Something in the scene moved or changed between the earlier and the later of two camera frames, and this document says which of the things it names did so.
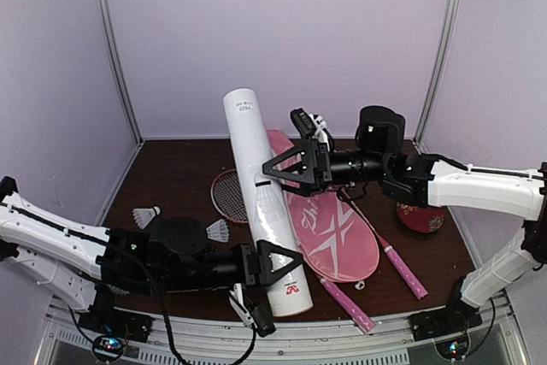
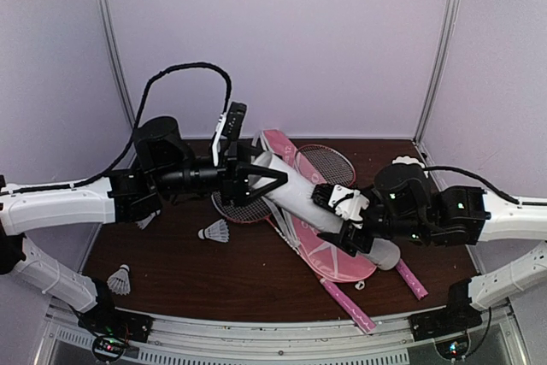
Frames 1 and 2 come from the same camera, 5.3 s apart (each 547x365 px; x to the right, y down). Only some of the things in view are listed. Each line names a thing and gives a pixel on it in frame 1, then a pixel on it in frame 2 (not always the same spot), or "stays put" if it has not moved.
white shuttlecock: x=219 y=231 stays put
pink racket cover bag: x=332 y=237 stays put
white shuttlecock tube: x=288 y=291 -> x=296 y=193
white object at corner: x=453 y=4 stays put
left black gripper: x=262 y=262 -> x=235 y=188
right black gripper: x=314 y=175 -> x=348 y=241
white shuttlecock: x=143 y=216 stays put
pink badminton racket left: x=227 y=201 stays put
